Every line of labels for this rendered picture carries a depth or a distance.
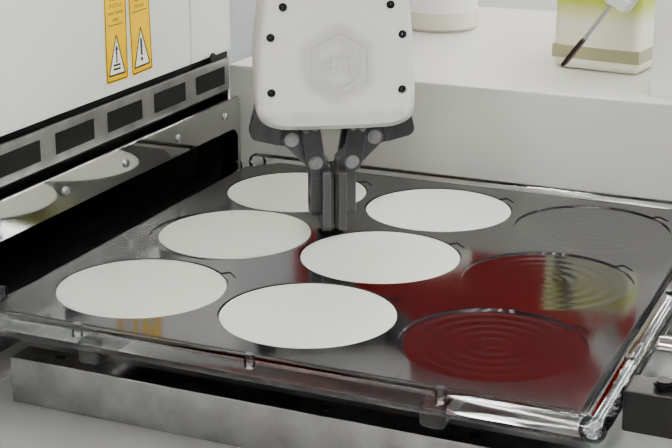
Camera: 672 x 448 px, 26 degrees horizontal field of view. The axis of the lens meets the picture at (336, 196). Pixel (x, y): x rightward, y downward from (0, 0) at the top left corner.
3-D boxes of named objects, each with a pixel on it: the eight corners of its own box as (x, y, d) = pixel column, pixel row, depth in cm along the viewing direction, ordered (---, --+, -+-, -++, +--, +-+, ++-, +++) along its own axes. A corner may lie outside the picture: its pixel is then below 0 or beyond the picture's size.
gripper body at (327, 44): (254, -46, 87) (257, 136, 90) (423, -49, 88) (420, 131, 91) (244, -61, 94) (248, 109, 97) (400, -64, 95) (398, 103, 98)
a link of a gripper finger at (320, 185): (283, 134, 92) (285, 234, 94) (333, 132, 93) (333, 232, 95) (278, 122, 95) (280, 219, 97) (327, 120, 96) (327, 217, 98)
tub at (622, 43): (548, 67, 115) (552, -19, 113) (585, 51, 121) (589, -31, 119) (639, 77, 111) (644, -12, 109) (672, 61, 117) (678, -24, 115)
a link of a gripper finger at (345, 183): (336, 132, 93) (336, 232, 95) (385, 130, 93) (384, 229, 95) (329, 120, 96) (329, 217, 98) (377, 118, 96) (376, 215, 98)
